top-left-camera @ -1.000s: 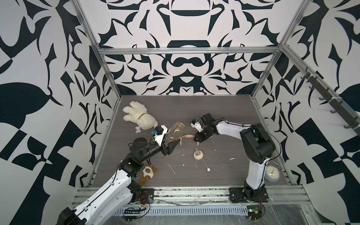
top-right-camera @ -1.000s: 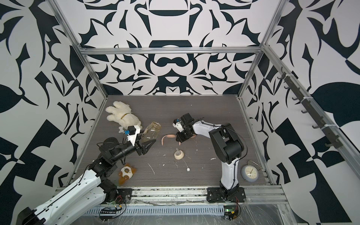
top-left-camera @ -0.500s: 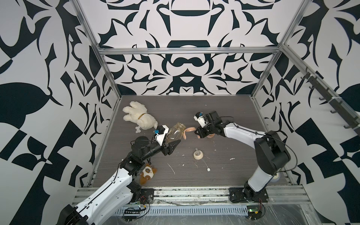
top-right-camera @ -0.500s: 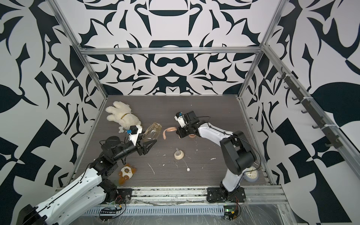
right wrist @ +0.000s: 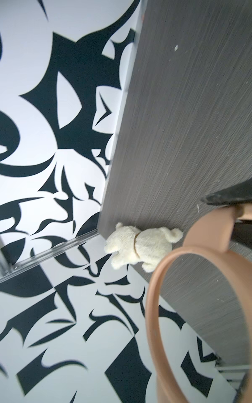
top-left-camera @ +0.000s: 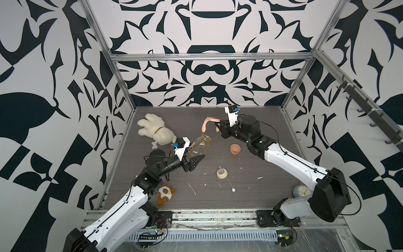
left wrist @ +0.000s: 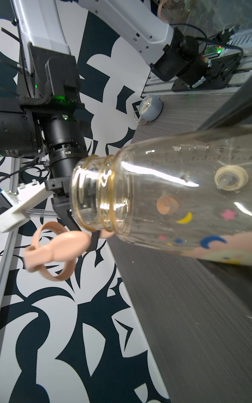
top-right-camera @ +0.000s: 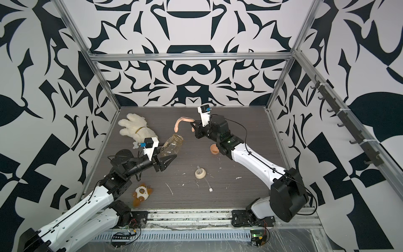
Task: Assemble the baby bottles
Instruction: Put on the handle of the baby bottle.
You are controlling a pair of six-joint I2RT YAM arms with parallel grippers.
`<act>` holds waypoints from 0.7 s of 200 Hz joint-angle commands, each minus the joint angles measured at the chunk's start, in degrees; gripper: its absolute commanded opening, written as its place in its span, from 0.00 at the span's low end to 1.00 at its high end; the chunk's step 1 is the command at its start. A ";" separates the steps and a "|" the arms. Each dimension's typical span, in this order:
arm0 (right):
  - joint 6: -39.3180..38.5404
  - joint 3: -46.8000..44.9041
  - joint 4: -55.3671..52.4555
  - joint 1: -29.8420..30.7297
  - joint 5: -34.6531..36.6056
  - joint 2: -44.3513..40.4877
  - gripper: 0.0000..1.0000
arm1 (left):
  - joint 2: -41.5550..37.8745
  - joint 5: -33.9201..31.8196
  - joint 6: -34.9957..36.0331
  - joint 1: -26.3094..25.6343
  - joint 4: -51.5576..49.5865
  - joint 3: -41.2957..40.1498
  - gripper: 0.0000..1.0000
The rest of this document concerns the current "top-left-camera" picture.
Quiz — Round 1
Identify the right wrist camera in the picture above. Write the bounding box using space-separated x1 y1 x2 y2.
225 105 239 127

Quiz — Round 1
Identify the white plush dog toy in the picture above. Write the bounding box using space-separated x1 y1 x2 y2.
137 113 177 149

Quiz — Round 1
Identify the grey alarm clock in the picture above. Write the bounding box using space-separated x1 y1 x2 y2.
292 184 313 198

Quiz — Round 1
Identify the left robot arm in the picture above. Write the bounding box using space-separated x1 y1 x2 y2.
63 149 205 252

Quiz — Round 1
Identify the pink bottle cap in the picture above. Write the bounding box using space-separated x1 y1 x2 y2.
230 144 241 155

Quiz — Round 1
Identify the black wall hook rack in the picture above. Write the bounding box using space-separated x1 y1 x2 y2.
338 75 403 152

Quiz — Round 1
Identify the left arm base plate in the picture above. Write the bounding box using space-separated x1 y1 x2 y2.
148 211 173 228

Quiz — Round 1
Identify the cream bottle collar with straw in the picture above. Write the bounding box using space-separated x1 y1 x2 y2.
216 166 236 193

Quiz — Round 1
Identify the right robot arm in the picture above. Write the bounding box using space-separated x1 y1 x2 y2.
215 114 353 227

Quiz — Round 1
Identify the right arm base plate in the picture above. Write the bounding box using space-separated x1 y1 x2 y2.
256 210 301 227

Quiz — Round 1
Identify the right electronics board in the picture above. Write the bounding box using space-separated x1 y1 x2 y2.
276 229 298 247

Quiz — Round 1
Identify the left electronics board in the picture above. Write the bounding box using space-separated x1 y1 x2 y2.
137 233 163 247

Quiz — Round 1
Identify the small brown white plush toy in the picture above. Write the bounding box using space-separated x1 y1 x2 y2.
156 183 176 207

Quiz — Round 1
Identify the white perforated cable duct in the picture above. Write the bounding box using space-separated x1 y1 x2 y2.
125 229 279 243

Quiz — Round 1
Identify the electronics board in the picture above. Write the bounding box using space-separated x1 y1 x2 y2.
276 229 298 247
137 233 163 247

